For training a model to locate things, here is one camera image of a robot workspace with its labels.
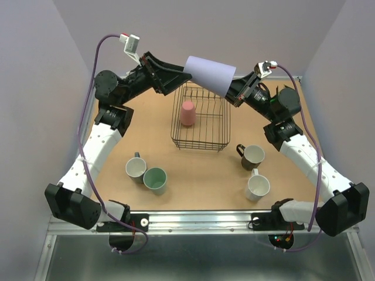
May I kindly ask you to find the lavender cup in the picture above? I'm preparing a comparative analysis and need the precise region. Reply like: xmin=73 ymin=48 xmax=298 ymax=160
xmin=183 ymin=56 xmax=236 ymax=98

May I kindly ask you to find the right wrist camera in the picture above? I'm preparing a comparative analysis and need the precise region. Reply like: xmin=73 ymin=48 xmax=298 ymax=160
xmin=254 ymin=60 xmax=278 ymax=80

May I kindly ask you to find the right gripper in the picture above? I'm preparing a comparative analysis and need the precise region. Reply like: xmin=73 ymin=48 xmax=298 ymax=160
xmin=213 ymin=71 xmax=278 ymax=123

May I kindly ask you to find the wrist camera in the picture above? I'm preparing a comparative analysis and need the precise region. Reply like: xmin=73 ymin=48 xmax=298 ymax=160
xmin=254 ymin=60 xmax=278 ymax=80
xmin=119 ymin=33 xmax=141 ymax=65

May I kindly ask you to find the black mug white inside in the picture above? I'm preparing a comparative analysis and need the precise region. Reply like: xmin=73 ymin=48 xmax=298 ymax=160
xmin=236 ymin=144 xmax=265 ymax=171

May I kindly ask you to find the grey mug white inside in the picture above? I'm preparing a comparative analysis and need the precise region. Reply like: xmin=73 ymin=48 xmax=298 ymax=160
xmin=125 ymin=152 xmax=147 ymax=184

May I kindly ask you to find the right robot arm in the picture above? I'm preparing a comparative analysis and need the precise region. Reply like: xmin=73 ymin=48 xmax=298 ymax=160
xmin=225 ymin=67 xmax=370 ymax=237

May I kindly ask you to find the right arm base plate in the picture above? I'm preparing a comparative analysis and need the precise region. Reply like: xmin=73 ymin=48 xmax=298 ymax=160
xmin=247 ymin=212 xmax=305 ymax=231

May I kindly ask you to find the pink cup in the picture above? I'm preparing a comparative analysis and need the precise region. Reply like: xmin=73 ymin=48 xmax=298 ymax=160
xmin=180 ymin=101 xmax=196 ymax=126

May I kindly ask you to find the black wire dish rack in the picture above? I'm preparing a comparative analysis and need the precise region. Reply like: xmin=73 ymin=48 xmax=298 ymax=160
xmin=171 ymin=82 xmax=231 ymax=152

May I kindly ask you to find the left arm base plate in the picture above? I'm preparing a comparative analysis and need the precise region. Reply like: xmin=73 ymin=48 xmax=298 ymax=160
xmin=93 ymin=211 xmax=150 ymax=234

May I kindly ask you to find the green cup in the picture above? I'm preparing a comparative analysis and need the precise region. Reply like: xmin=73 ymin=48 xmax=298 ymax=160
xmin=144 ymin=167 xmax=168 ymax=196

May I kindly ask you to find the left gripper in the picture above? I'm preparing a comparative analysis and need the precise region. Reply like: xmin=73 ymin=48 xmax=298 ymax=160
xmin=119 ymin=51 xmax=192 ymax=105

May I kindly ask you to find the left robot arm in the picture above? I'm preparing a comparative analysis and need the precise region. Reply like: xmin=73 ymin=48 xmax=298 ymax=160
xmin=45 ymin=52 xmax=192 ymax=229

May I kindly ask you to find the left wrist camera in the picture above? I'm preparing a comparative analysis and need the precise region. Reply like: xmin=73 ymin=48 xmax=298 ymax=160
xmin=119 ymin=33 xmax=141 ymax=65

